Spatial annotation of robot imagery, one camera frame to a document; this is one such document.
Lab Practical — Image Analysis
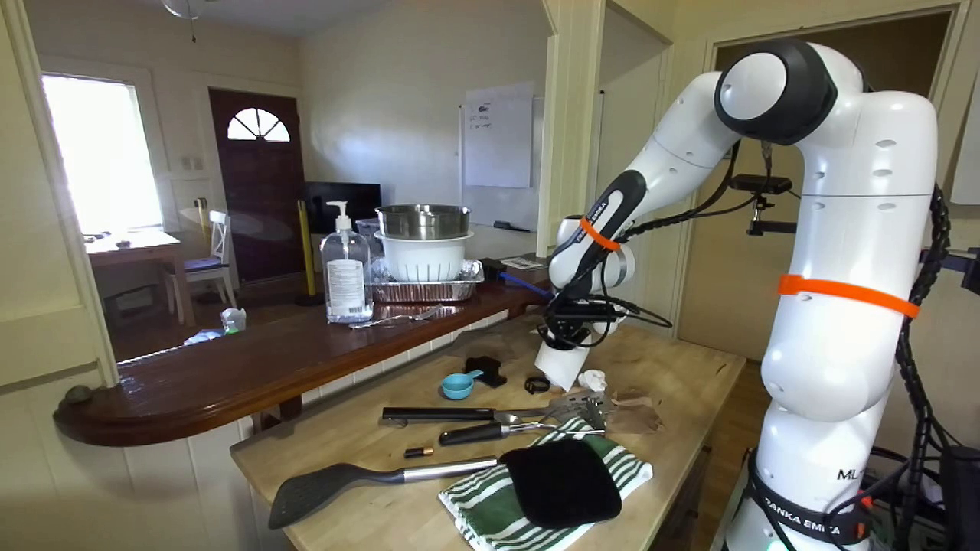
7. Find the clear hand sanitizer bottle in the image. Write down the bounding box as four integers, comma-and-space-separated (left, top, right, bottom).
318, 198, 375, 327

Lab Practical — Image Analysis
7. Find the clear plastic wrap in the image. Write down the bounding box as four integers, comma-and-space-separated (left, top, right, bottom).
346, 300, 463, 330

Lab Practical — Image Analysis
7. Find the wooden desk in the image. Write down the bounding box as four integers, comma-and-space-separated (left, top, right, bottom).
86, 227, 187, 330

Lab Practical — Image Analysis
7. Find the green white striped towel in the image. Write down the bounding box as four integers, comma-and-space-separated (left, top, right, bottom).
439, 412, 656, 551

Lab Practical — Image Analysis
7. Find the dark wooden door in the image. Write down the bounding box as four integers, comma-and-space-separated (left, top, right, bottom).
207, 86, 307, 288

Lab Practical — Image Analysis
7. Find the dark wooden counter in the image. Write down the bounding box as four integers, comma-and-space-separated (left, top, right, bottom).
53, 280, 540, 449

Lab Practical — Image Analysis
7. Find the aluminium foil tray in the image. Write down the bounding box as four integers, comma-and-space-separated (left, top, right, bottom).
364, 256, 488, 307

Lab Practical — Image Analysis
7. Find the bright window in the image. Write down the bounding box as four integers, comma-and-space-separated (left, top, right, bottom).
39, 71, 167, 241

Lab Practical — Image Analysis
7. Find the black plastic tool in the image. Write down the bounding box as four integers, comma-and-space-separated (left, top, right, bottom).
463, 353, 508, 392

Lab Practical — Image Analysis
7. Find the yellow stick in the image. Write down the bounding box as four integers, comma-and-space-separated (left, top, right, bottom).
293, 195, 320, 307

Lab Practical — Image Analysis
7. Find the black cable bundle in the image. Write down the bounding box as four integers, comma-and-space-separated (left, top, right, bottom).
868, 186, 980, 551

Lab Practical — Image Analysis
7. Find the black camera on stand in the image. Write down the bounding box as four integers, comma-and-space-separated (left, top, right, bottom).
732, 171, 823, 239

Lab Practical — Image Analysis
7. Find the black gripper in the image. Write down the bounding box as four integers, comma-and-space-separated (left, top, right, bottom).
540, 294, 615, 357

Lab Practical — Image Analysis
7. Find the black cloth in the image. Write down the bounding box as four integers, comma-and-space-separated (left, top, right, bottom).
498, 434, 626, 529

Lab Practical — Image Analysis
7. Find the blue measuring cup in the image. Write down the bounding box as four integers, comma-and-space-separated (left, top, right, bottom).
439, 366, 491, 403

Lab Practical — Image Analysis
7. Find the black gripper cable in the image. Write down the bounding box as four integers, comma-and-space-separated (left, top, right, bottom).
540, 139, 809, 334

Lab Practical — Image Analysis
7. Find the stainless steel bowl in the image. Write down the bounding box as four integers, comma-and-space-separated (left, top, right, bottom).
376, 202, 476, 245

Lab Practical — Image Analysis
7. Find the white ceramic mug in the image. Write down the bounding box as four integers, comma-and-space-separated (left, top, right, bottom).
533, 340, 594, 395

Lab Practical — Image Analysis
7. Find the wooden chair blue seat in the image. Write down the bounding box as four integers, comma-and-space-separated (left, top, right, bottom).
165, 208, 240, 327

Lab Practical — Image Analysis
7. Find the black monitor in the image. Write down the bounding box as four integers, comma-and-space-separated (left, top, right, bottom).
302, 180, 384, 239

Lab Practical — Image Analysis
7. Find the black-handled metal kitchen tool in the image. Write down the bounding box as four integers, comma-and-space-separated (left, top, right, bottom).
439, 409, 575, 449

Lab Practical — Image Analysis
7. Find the white whiteboard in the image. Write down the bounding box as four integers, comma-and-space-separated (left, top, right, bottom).
458, 82, 540, 193

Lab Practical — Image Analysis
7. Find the orange strap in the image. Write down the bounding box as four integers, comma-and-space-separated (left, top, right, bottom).
575, 215, 626, 256
774, 272, 924, 321

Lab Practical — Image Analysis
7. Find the small glass jar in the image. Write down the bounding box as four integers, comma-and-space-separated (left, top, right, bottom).
216, 303, 248, 340

